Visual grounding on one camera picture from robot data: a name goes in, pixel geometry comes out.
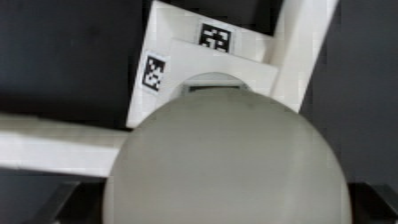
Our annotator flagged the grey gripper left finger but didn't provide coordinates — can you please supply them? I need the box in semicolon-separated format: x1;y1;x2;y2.
33;182;81;224

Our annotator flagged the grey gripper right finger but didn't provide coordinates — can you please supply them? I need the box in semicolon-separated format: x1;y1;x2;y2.
354;183;398;224

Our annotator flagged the white lamp bulb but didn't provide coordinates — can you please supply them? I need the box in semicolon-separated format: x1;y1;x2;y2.
104;88;353;224

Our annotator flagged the white lamp base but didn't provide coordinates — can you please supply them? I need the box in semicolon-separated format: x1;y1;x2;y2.
127;1;278;127

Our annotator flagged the white L-shaped fence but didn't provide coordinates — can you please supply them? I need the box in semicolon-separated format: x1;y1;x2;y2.
0;0;338;176

